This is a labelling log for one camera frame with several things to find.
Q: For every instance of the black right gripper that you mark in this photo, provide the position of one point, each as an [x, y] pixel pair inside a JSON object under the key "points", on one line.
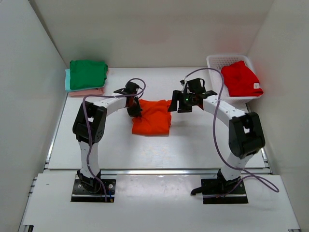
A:
{"points": [[177, 96]]}

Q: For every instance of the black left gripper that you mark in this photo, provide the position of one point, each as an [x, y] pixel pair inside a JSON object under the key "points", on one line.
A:
{"points": [[136, 112]]}

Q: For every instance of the orange t shirt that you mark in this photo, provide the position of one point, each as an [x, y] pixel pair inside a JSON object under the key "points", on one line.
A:
{"points": [[155, 119]]}

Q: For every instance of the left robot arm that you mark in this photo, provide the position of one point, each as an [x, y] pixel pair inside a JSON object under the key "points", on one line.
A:
{"points": [[89, 127]]}

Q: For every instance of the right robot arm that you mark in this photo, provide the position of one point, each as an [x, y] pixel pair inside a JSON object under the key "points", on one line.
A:
{"points": [[245, 134]]}

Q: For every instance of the pink folded t shirt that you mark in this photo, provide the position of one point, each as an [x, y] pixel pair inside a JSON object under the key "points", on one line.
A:
{"points": [[82, 93]]}

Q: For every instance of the red t shirt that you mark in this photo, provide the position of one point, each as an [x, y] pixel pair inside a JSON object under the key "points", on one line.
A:
{"points": [[241, 81]]}

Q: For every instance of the green folded t shirt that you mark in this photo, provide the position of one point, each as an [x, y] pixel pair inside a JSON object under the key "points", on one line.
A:
{"points": [[87, 74]]}

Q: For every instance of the teal folded t shirt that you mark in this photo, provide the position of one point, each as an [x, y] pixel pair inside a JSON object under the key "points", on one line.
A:
{"points": [[67, 83]]}

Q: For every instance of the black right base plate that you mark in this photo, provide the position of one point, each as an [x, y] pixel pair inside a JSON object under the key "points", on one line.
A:
{"points": [[215, 192]]}

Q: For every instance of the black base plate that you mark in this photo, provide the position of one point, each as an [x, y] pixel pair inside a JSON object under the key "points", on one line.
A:
{"points": [[84, 195], [215, 192]]}

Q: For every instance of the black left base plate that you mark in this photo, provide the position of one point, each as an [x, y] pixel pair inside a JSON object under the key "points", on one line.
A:
{"points": [[84, 195]]}

